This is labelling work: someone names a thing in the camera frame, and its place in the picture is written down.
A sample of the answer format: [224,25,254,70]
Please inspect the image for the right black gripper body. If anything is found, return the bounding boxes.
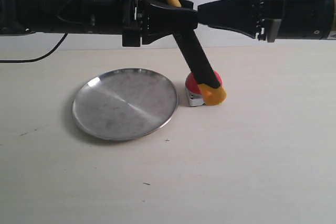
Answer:
[258,0,335,42]

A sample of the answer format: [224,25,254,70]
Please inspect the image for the round stainless steel plate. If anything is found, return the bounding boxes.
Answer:
[71,68,180,142]

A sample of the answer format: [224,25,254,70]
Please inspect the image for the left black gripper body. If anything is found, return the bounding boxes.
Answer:
[119,0,149,47]

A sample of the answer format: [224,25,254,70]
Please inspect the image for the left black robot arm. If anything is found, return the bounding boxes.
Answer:
[1,0,198,47]

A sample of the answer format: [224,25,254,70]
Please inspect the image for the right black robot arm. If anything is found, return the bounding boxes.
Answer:
[197,0,335,42]

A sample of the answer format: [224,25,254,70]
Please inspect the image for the yellow black claw hammer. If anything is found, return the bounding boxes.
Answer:
[142,0,227,107]

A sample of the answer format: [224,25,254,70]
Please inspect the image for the red dome push button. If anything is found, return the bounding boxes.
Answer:
[185,72,207,107]

